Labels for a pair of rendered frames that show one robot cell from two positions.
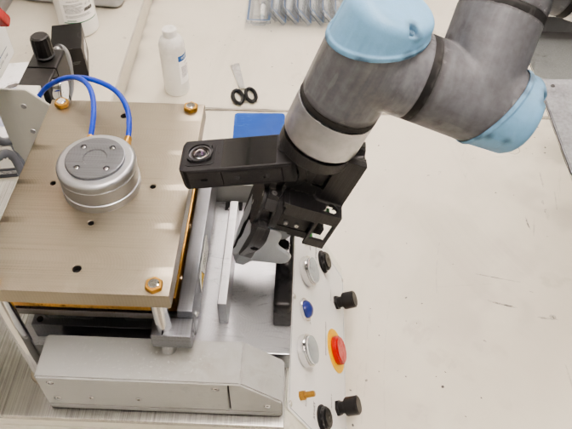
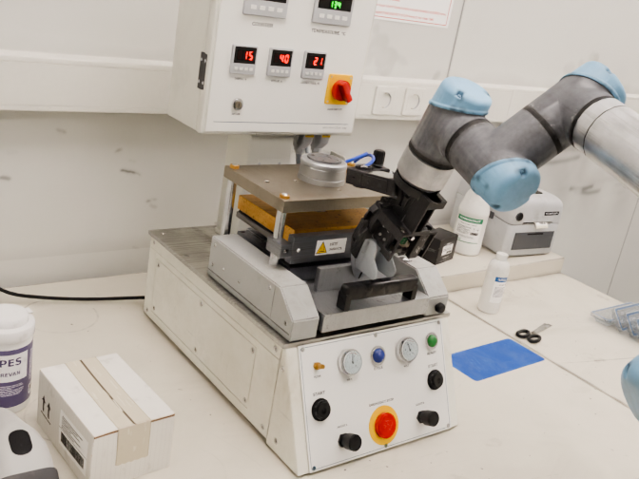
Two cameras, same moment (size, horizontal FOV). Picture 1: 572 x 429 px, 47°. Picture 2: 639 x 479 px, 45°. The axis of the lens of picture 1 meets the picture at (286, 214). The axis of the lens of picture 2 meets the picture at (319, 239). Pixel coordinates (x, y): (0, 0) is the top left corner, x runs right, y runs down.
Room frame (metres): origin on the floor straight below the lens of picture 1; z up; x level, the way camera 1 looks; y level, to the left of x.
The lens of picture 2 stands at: (-0.34, -0.75, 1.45)
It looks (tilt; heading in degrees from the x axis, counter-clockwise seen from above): 20 degrees down; 48
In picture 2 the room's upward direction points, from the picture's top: 10 degrees clockwise
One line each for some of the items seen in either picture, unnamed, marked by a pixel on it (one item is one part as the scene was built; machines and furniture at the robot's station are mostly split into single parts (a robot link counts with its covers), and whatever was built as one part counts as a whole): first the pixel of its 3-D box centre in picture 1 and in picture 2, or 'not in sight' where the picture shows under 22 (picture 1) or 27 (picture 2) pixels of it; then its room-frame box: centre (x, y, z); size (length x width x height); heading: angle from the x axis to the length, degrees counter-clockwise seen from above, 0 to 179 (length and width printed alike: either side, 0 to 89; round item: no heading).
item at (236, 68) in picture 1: (240, 82); (536, 331); (1.11, 0.10, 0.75); 0.14 x 0.06 x 0.01; 13
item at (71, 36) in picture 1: (70, 50); (437, 245); (1.11, 0.43, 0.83); 0.09 x 0.06 x 0.07; 13
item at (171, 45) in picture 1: (174, 60); (494, 281); (1.09, 0.23, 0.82); 0.05 x 0.05 x 0.14
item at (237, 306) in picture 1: (169, 266); (324, 267); (0.47, 0.14, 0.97); 0.30 x 0.22 x 0.08; 88
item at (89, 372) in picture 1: (165, 376); (261, 283); (0.33, 0.12, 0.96); 0.25 x 0.05 x 0.07; 88
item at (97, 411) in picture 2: not in sight; (103, 417); (0.08, 0.11, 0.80); 0.19 x 0.13 x 0.09; 89
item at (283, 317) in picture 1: (284, 261); (378, 291); (0.47, 0.00, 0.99); 0.15 x 0.02 x 0.04; 178
